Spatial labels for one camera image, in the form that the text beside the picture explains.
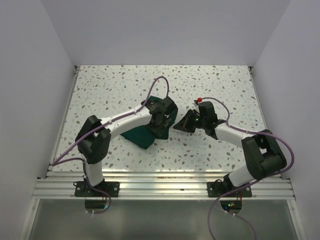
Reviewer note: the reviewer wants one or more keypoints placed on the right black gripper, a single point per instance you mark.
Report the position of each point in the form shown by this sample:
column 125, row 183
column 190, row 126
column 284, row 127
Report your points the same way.
column 184, row 124

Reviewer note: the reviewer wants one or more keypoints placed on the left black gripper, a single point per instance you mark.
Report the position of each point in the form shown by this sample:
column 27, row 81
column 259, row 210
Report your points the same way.
column 158, row 129

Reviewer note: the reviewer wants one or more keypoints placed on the green surgical drape cloth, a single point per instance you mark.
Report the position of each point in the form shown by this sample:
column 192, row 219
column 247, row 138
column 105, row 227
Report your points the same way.
column 140, row 135

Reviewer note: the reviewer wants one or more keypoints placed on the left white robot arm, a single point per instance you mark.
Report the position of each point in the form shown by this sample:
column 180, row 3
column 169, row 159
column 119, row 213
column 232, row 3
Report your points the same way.
column 93, row 140

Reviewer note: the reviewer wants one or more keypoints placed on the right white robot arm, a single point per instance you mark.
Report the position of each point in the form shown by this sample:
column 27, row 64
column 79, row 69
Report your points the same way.
column 262, row 154

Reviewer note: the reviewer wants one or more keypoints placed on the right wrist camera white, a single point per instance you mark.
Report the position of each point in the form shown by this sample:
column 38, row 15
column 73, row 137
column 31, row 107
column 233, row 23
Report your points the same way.
column 197, row 101

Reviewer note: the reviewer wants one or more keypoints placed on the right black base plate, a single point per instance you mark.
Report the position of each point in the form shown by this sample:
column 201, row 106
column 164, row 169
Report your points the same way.
column 218, row 187

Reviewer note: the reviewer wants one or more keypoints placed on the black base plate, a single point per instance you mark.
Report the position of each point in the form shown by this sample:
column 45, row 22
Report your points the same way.
column 218, row 187
column 83, row 190

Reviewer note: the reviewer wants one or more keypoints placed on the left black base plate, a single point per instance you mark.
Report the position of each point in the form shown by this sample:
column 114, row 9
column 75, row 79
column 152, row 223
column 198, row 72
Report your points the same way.
column 83, row 190

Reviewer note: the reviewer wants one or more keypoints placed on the aluminium frame rail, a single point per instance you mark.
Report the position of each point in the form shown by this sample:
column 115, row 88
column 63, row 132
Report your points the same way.
column 158, row 186

